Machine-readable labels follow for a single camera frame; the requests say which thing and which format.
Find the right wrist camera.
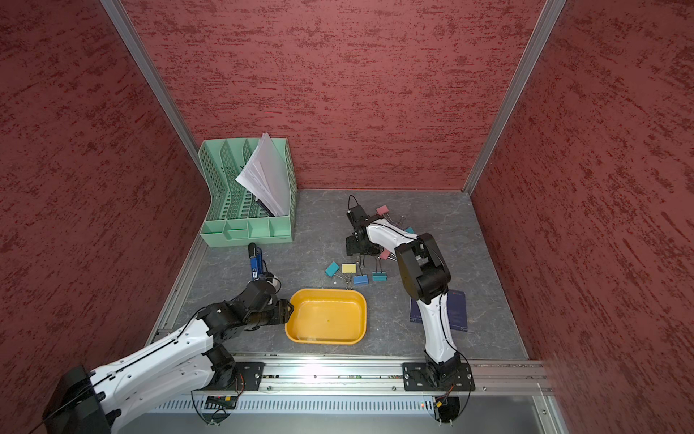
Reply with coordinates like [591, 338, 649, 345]
[347, 205, 369, 226]

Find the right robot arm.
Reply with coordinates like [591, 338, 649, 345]
[346, 204, 464, 387]

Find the pink binder clip top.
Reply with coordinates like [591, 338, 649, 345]
[376, 205, 390, 216]

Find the aluminium front rail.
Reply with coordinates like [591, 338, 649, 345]
[234, 354, 555, 397]

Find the yellow plastic storage box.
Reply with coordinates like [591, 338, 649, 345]
[285, 289, 367, 345]

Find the white paper stack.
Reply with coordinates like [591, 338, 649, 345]
[236, 133, 291, 217]

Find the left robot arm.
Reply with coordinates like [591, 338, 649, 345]
[40, 280, 294, 433]

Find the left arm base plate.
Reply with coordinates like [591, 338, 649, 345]
[204, 362, 266, 393]

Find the blue black stapler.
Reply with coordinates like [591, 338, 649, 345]
[248, 242, 265, 280]

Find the green file organizer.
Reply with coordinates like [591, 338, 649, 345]
[198, 137, 298, 248]

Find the pale yellow binder clip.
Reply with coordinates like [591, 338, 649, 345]
[342, 263, 358, 275]

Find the dark blue notebook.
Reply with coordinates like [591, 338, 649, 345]
[410, 289, 468, 332]

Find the blue binder clip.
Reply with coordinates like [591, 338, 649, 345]
[352, 258, 370, 287]

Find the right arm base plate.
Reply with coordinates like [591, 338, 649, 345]
[401, 363, 476, 392]

